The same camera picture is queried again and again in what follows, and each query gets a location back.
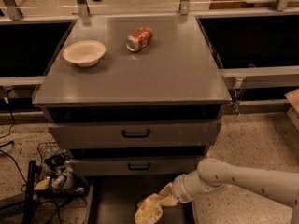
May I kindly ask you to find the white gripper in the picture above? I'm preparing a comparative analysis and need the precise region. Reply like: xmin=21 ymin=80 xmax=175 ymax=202
xmin=159 ymin=174 xmax=194 ymax=207

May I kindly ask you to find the brown chip bag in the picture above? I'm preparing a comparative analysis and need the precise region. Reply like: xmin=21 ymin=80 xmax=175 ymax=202
xmin=135 ymin=194 xmax=164 ymax=224

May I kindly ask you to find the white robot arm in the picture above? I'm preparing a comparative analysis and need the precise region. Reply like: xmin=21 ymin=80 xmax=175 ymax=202
xmin=166 ymin=158 xmax=299 ymax=224

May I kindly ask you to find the grey open bottom drawer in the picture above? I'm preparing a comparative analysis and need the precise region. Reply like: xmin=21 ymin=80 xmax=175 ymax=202
xmin=84 ymin=175 xmax=198 ymax=224

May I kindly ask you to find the grey middle drawer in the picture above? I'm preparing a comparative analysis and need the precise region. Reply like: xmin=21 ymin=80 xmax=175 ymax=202
xmin=70 ymin=156 xmax=202 ymax=176

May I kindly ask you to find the grey top drawer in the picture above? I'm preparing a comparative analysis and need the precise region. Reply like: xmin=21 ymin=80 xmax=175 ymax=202
xmin=49 ymin=121 xmax=221 ymax=149

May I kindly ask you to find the grey drawer cabinet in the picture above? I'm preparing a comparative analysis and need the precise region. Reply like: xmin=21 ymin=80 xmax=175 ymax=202
xmin=32 ymin=14 xmax=233 ymax=179

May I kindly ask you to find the cardboard box right edge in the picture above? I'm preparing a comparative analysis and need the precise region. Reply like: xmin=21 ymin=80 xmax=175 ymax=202
xmin=285 ymin=89 xmax=299 ymax=131

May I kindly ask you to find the red soda can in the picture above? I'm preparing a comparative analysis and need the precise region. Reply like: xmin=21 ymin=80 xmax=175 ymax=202
xmin=125 ymin=26 xmax=153 ymax=52

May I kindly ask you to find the white paper bowl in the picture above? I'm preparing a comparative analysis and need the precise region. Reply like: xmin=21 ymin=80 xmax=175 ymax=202
xmin=63 ymin=40 xmax=106 ymax=67

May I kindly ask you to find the wire basket with items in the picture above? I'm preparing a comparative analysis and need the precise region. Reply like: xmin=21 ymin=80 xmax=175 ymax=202
xmin=34 ymin=142 xmax=88 ymax=197

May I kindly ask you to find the black stand post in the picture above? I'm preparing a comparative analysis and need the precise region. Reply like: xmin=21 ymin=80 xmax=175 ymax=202
xmin=22 ymin=160 xmax=36 ymax=224

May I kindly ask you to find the black floor cable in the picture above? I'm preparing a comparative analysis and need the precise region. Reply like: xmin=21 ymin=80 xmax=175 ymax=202
xmin=0 ymin=109 xmax=29 ymax=185

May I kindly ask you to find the metal post centre left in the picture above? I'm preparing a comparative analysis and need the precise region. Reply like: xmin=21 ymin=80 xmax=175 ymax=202
xmin=76 ymin=0 xmax=90 ymax=17

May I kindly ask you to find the metal post far left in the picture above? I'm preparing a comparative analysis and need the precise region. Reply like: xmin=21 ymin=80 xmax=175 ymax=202
xmin=3 ymin=0 xmax=23 ymax=21

